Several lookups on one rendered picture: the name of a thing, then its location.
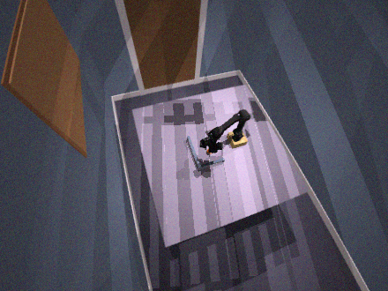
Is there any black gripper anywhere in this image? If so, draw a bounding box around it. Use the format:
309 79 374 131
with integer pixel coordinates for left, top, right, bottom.
200 140 223 150

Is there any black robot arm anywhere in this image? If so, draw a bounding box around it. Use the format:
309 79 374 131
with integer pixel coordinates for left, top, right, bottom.
201 109 250 153

